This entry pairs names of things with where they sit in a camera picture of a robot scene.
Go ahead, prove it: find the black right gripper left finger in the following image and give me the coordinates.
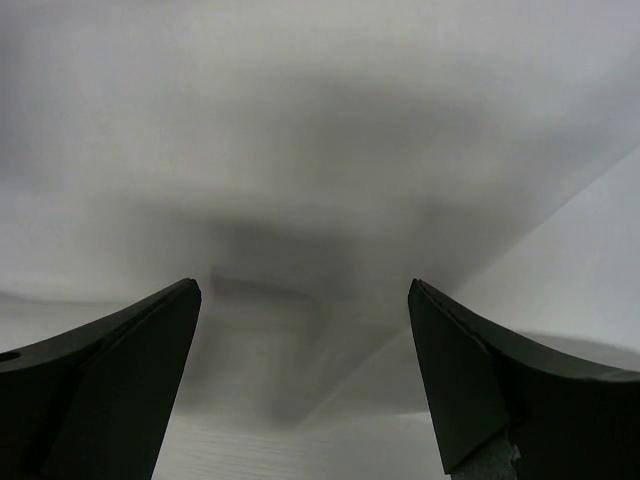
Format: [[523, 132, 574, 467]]
[[1, 279, 201, 480]]

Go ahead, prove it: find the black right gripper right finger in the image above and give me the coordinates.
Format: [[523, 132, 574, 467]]
[[408, 279, 639, 479]]

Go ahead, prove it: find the white red print t shirt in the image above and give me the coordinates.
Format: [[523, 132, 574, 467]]
[[1, 1, 639, 430]]

